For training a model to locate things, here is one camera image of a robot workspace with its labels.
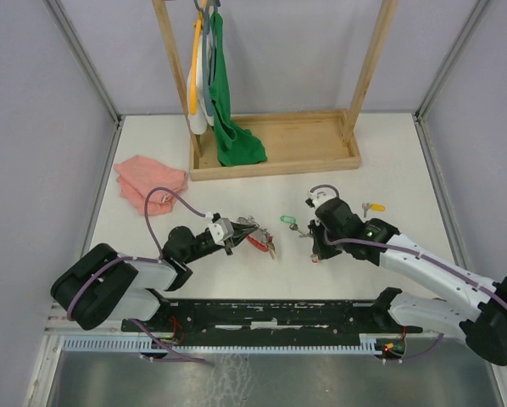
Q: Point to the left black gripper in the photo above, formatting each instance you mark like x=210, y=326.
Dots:
x=240, y=231

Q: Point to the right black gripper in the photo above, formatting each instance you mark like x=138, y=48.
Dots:
x=318, y=248

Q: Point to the grey key holder with rings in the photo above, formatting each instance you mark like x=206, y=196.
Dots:
x=261, y=239

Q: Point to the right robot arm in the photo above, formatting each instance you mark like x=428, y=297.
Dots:
x=466, y=306

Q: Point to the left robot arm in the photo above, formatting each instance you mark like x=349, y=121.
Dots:
x=105, y=285

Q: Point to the black tag key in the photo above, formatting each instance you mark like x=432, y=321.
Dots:
x=303, y=234

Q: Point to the green tag key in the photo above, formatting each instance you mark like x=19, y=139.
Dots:
x=291, y=222

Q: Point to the yellow tag key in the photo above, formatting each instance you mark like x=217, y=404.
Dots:
x=367, y=207

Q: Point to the green hanging garment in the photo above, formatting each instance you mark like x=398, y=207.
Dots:
x=235, y=145

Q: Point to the wooden clothes rack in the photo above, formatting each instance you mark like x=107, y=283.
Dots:
x=300, y=142

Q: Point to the white hanging garment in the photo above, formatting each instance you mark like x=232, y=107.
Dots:
x=199, y=118

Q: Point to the pink folded cloth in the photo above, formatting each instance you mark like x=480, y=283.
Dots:
x=139, y=175

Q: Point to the yellow clothes hanger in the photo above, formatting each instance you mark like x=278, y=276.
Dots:
x=195, y=91

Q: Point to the grey clothes hanger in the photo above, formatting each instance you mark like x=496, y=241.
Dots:
x=204, y=52

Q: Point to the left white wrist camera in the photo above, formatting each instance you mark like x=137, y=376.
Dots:
x=217, y=229

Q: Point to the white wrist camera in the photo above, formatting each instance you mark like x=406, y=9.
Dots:
x=217, y=229
x=318, y=197

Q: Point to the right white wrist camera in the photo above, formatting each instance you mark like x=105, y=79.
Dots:
x=318, y=197

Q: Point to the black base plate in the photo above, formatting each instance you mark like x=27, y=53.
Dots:
x=264, y=322

